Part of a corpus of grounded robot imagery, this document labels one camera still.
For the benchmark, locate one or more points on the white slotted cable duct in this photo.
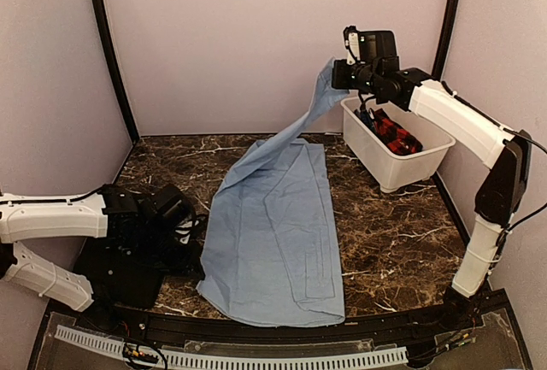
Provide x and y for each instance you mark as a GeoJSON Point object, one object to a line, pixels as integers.
{"type": "Point", "coordinates": [209, 355]}

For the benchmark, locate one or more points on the black right corner post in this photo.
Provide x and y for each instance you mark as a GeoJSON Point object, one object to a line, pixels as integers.
{"type": "Point", "coordinates": [444, 38]}

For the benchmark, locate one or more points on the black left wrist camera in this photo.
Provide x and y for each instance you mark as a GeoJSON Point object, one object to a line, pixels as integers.
{"type": "Point", "coordinates": [172, 208]}

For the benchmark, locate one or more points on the folded black shirt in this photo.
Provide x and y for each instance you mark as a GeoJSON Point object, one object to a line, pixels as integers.
{"type": "Point", "coordinates": [118, 274]}

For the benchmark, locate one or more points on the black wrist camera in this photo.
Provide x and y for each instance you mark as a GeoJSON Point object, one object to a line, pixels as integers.
{"type": "Point", "coordinates": [172, 208]}
{"type": "Point", "coordinates": [365, 46]}

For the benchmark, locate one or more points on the white plastic bin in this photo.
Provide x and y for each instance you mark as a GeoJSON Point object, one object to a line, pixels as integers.
{"type": "Point", "coordinates": [389, 170]}

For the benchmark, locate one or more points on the blue black plaid shirt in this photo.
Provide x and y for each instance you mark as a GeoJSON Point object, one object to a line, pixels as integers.
{"type": "Point", "coordinates": [367, 118]}

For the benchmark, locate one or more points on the black corner post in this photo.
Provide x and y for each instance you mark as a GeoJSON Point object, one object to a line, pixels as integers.
{"type": "Point", "coordinates": [444, 38]}
{"type": "Point", "coordinates": [102, 22]}

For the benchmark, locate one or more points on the black left corner post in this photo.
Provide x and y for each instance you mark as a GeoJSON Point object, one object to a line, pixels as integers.
{"type": "Point", "coordinates": [102, 22]}

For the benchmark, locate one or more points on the light blue long sleeve shirt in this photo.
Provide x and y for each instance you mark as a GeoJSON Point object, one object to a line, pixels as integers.
{"type": "Point", "coordinates": [271, 255]}

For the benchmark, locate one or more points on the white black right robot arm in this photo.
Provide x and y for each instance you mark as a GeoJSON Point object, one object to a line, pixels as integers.
{"type": "Point", "coordinates": [505, 152]}

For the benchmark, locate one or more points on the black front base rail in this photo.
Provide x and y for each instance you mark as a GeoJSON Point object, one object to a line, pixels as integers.
{"type": "Point", "coordinates": [492, 339]}

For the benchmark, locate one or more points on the red black plaid shirt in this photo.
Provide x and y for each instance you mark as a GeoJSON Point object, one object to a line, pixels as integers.
{"type": "Point", "coordinates": [397, 139]}

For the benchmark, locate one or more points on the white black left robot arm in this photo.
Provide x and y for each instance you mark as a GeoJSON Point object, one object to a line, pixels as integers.
{"type": "Point", "coordinates": [133, 240]}

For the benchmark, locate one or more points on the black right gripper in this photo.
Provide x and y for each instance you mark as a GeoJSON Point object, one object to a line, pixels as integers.
{"type": "Point", "coordinates": [340, 80]}

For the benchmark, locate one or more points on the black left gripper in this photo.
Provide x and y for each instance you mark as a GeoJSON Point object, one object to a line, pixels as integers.
{"type": "Point", "coordinates": [191, 261]}

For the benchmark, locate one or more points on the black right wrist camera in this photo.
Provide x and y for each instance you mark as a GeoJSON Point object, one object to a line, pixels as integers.
{"type": "Point", "coordinates": [365, 46]}

